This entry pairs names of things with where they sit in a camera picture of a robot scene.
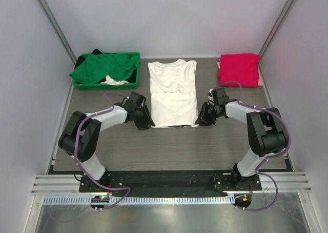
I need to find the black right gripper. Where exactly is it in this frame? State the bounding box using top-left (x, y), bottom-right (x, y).
top-left (195, 102), bottom-right (221, 126)

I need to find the white t shirt with print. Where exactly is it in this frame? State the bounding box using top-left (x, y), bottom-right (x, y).
top-left (148, 59), bottom-right (198, 128)

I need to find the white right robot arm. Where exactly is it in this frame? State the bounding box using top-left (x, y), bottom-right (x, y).
top-left (195, 87), bottom-right (290, 191)

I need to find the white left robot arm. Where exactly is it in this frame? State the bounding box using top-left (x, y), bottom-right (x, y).
top-left (58, 92), bottom-right (155, 191)

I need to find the white t shirt in bin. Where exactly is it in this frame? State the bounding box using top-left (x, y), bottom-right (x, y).
top-left (100, 75), bottom-right (128, 86)

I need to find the red folded t shirt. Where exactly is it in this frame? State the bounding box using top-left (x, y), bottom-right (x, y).
top-left (218, 53), bottom-right (261, 87)

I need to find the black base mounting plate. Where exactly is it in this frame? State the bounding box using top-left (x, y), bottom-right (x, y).
top-left (78, 168), bottom-right (262, 199)

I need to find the pink folded t shirt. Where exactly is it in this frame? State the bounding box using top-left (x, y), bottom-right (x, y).
top-left (217, 61), bottom-right (263, 87)

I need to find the green plastic bin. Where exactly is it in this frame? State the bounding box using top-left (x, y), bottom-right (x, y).
top-left (72, 52), bottom-right (140, 90)

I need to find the green t shirt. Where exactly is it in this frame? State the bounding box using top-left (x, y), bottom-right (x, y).
top-left (70, 53), bottom-right (140, 84)

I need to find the black t shirt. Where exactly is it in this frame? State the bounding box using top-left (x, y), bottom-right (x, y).
top-left (74, 49), bottom-right (102, 70)

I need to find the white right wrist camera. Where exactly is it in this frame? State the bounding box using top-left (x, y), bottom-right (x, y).
top-left (208, 89), bottom-right (215, 105)

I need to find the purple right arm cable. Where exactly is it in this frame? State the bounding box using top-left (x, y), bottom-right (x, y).
top-left (212, 81), bottom-right (293, 212)

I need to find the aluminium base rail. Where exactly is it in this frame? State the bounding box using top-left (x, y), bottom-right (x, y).
top-left (31, 172), bottom-right (312, 196)

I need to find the white slotted cable duct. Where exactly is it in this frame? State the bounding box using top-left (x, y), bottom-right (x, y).
top-left (43, 194), bottom-right (235, 206)

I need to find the right aluminium corner post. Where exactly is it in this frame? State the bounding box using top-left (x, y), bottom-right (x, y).
top-left (257, 0), bottom-right (304, 58)

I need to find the aluminium corner post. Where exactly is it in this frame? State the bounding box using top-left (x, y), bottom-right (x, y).
top-left (257, 0), bottom-right (304, 58)
top-left (36, 0), bottom-right (77, 64)

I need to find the left aluminium corner post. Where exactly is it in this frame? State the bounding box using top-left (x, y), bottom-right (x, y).
top-left (36, 0), bottom-right (77, 64)

